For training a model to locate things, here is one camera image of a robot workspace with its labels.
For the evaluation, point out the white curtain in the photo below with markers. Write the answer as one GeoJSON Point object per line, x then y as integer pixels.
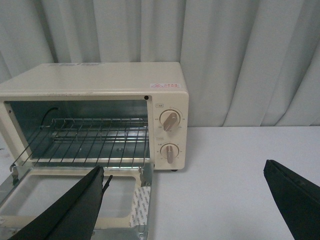
{"type": "Point", "coordinates": [245, 62]}

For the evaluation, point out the beige oven knob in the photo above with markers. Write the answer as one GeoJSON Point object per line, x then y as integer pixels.
{"type": "Point", "coordinates": [169, 119]}
{"type": "Point", "coordinates": [169, 152]}

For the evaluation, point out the lower beige oven knob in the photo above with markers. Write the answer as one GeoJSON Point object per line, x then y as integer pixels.
{"type": "Point", "coordinates": [169, 152]}

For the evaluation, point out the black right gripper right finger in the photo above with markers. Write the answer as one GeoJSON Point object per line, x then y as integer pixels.
{"type": "Point", "coordinates": [297, 199]}

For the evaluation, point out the upper beige oven knob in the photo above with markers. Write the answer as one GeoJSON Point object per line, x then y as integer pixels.
{"type": "Point", "coordinates": [169, 119]}

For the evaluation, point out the metal oven rack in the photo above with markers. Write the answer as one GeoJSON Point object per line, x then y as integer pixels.
{"type": "Point", "coordinates": [121, 143]}

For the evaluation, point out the cream toaster oven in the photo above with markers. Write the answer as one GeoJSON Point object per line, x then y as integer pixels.
{"type": "Point", "coordinates": [119, 90]}

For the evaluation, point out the cream oven door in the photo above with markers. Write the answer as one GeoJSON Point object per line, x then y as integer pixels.
{"type": "Point", "coordinates": [123, 215]}

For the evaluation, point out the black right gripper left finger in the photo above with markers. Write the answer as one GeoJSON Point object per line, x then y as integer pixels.
{"type": "Point", "coordinates": [74, 215]}

